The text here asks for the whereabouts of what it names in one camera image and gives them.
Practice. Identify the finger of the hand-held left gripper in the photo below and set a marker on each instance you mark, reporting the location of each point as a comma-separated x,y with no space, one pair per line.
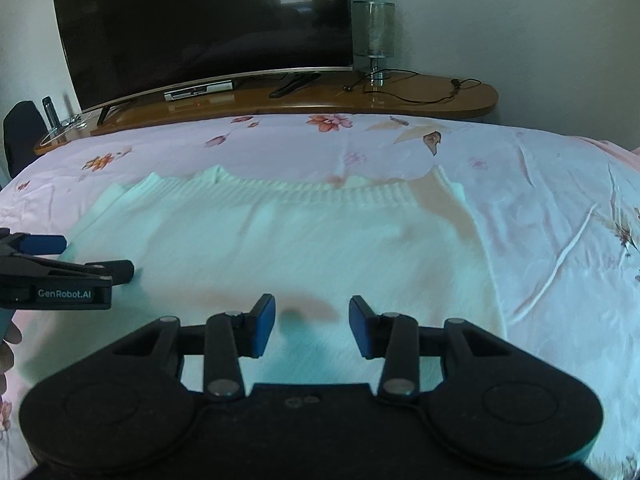
45,245
100,270

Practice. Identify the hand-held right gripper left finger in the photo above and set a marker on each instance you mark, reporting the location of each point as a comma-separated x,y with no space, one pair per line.
265,322

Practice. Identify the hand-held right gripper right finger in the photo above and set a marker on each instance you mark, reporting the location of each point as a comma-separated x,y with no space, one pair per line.
358,325

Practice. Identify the white knit sweater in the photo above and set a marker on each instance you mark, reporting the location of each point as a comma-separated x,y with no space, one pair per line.
300,245

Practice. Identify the person's left hand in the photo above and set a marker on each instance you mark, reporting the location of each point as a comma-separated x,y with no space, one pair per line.
7,360

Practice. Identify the black chair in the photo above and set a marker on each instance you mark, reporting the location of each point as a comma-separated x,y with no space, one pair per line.
22,130

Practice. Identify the clear plastic stand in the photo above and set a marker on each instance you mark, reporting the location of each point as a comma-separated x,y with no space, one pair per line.
75,122

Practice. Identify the black remote control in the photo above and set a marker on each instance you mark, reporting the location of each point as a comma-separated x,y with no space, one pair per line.
50,110

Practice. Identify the silver set-top box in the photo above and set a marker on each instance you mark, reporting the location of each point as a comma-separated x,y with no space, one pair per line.
199,91

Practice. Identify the pink floral bed sheet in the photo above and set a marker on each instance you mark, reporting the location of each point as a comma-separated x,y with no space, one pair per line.
550,235

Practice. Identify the wooden television cabinet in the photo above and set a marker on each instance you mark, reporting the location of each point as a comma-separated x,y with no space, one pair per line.
425,102

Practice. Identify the black curved television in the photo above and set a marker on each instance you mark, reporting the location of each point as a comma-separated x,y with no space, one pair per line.
200,25

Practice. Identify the glass table lamp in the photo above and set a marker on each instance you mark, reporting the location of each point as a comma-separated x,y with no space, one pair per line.
374,30

